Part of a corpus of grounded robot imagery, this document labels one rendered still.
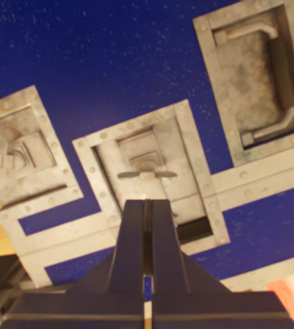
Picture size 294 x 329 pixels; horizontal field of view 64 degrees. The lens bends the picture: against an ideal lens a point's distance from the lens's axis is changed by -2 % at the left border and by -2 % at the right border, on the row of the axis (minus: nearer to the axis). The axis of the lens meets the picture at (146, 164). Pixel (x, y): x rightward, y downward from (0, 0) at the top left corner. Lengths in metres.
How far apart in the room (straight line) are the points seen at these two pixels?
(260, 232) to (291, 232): 0.04
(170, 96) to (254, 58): 0.10
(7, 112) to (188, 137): 0.19
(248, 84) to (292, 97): 0.05
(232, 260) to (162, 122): 0.19
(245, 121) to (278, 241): 0.15
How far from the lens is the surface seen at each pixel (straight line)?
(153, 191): 0.27
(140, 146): 0.27
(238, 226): 0.30
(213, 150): 0.26
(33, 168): 0.29
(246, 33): 0.28
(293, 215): 0.33
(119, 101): 0.25
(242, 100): 0.28
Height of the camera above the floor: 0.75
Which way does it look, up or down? 5 degrees up
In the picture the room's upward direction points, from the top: 109 degrees counter-clockwise
